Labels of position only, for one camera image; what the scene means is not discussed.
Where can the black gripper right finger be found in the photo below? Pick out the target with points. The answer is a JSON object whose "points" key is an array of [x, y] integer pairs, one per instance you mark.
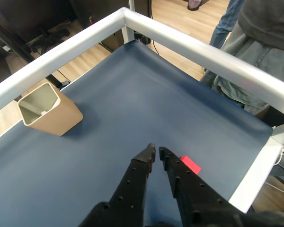
{"points": [[194, 196]]}

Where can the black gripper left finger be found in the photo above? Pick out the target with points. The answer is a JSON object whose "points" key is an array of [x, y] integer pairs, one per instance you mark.
{"points": [[132, 189]]}

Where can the red cube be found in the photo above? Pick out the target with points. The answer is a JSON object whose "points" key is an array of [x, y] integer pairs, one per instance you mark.
{"points": [[191, 164]]}

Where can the beige square box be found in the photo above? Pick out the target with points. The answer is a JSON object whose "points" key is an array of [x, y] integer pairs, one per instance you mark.
{"points": [[61, 118]]}

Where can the white tissue paper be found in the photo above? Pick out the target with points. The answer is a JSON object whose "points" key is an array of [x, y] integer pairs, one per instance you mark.
{"points": [[43, 113]]}

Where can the black office chair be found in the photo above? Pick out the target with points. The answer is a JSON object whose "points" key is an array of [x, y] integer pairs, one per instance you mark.
{"points": [[49, 36]]}

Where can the black cabinet with red tag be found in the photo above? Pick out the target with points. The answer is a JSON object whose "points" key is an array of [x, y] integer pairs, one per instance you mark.
{"points": [[109, 11]]}

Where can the person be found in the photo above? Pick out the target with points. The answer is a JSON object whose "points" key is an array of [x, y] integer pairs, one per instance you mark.
{"points": [[262, 23]]}

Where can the black tripod stand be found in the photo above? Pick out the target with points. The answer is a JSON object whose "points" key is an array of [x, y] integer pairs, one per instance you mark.
{"points": [[14, 42]]}

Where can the bin with pink bag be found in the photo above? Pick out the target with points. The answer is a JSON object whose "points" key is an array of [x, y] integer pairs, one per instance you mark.
{"points": [[194, 4]]}

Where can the white metal table frame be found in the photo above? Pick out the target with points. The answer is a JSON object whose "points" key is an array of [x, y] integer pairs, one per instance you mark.
{"points": [[61, 54]]}

